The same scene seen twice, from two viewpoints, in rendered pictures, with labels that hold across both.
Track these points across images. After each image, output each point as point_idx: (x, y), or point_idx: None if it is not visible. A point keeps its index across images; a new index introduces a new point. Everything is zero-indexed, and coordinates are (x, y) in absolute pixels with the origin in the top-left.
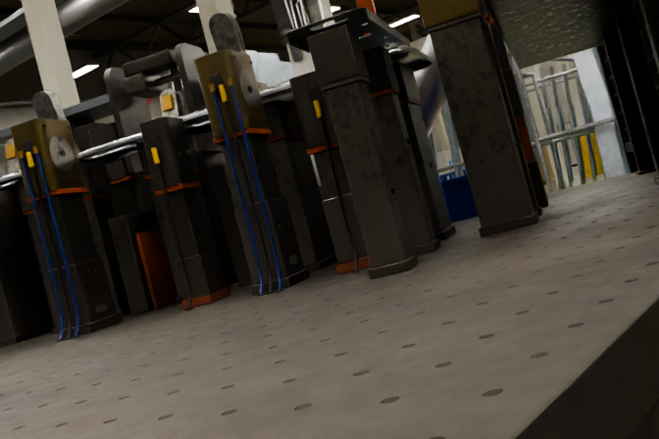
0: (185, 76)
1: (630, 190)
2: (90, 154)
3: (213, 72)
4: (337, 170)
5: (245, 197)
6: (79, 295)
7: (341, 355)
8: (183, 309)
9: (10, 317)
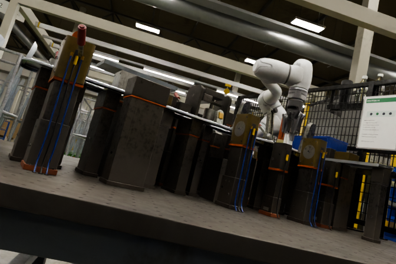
0: (228, 110)
1: None
2: (219, 126)
3: (322, 146)
4: (330, 194)
5: (312, 190)
6: (242, 194)
7: None
8: (267, 215)
9: (156, 175)
